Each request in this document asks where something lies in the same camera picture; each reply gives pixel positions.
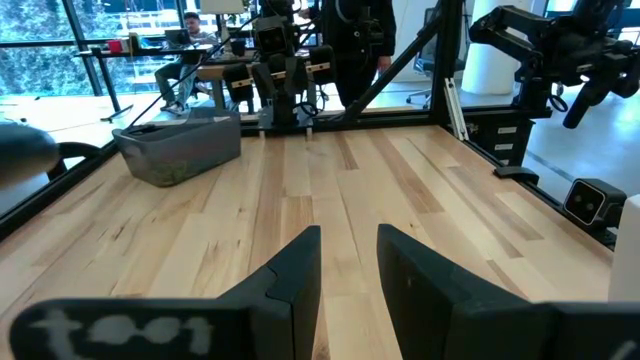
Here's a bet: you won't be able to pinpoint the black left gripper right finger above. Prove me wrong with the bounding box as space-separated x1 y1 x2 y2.
376 223 560 360

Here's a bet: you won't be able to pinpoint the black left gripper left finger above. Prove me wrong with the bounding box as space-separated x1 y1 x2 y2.
216 224 323 360

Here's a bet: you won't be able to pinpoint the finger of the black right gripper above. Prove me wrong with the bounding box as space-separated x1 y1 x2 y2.
222 62 255 104
307 44 337 86

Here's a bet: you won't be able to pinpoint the grey plastic bin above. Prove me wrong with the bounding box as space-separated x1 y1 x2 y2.
111 107 243 189

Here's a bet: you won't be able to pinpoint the wooden table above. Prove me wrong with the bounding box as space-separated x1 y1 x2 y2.
195 62 261 114

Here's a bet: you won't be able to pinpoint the person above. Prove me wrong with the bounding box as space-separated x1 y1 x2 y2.
319 0 399 109
153 10 220 115

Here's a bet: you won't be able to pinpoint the white lampshade floor lamp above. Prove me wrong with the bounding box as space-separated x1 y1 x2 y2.
199 0 247 16

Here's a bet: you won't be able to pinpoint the dark laptop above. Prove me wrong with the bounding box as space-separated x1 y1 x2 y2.
163 27 193 49

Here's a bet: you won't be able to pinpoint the grey office chair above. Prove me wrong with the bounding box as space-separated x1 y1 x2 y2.
404 5 441 107

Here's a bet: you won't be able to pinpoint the black desk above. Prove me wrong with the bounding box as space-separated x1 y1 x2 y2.
74 42 216 124

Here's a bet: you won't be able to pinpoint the black table edge clamp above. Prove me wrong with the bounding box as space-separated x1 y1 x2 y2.
493 165 541 187

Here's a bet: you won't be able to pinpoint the white building column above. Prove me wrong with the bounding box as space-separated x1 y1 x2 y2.
460 0 547 97

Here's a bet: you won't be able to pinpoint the black case white labels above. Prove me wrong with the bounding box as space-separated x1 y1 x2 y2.
462 115 536 167

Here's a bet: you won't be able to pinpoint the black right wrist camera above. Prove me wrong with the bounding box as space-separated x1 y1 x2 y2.
253 16 295 59

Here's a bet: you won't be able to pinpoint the silver metal bracket strip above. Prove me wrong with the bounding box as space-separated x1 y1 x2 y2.
443 77 470 143

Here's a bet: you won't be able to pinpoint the black arched cable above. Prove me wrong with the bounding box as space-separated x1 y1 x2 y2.
45 141 104 182

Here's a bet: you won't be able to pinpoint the black table-level camera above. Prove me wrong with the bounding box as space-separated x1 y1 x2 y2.
562 177 629 232

